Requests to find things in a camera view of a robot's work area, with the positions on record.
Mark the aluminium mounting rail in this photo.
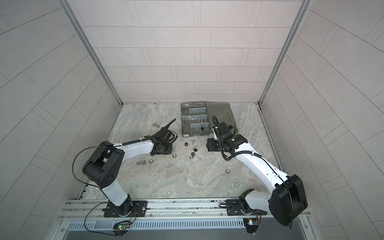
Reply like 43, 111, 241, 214
59, 195, 272, 221

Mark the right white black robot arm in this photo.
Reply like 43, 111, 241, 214
207, 116, 308, 227

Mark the grey compartment organizer box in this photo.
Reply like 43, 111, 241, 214
181, 101, 236, 137

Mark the right circuit board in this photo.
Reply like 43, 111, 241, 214
243, 218, 260, 234

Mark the left circuit board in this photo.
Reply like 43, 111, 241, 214
113, 221, 131, 231

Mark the circuit board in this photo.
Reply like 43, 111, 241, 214
113, 221, 131, 231
243, 218, 260, 234

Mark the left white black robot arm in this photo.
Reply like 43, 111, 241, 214
82, 119, 178, 218

